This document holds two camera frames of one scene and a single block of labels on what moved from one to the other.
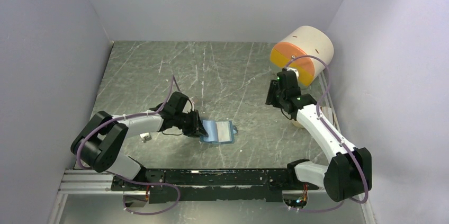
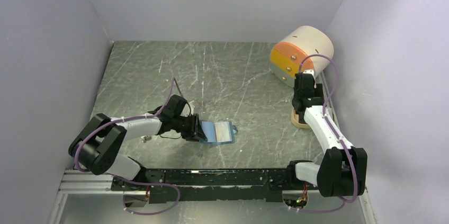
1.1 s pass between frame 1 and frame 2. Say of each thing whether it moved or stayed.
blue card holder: stayed
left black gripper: stayed
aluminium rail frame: stayed
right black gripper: moved
